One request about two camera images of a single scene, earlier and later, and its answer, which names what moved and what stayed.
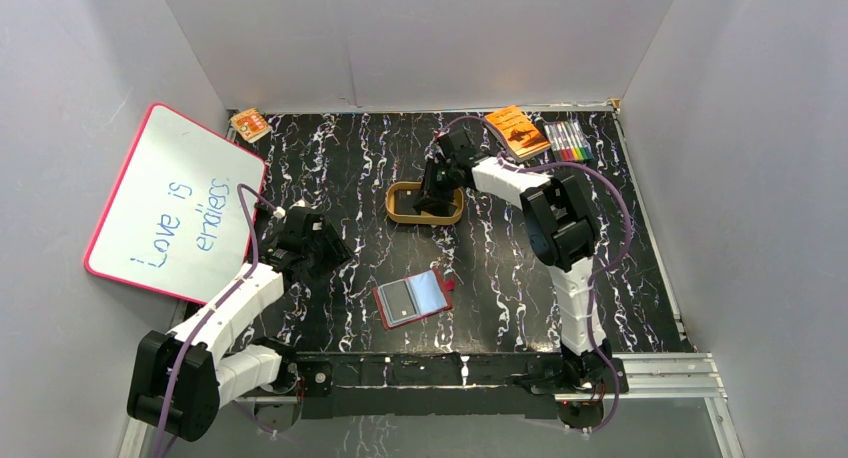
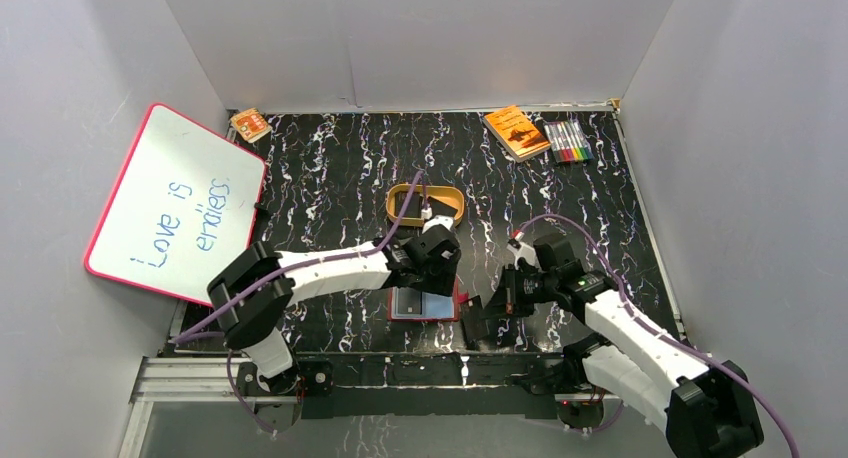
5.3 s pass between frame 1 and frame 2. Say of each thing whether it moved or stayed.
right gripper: moved
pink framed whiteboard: stayed
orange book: stayed
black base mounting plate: stayed
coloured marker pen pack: stayed
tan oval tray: stayed
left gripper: moved
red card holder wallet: moved
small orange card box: stayed
